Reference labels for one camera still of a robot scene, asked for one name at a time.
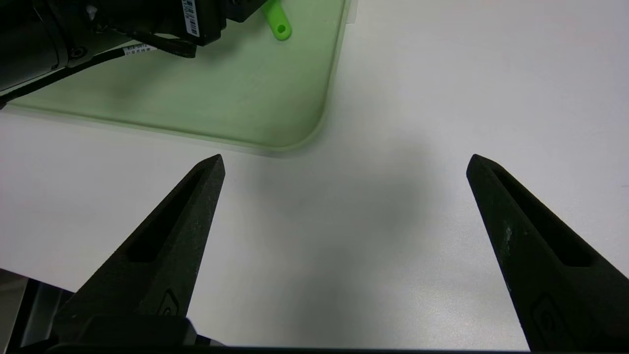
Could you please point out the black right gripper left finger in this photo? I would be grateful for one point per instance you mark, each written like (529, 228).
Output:
(162, 255)

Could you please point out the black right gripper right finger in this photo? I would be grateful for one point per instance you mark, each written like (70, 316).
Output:
(540, 265)

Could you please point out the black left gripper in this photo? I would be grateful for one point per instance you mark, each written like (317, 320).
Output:
(157, 17)

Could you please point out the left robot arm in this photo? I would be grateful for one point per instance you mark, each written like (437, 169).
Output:
(34, 39)

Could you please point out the light green plastic tray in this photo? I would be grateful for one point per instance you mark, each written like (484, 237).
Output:
(221, 88)

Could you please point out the clear tape strip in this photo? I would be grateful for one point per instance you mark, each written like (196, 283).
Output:
(351, 11)

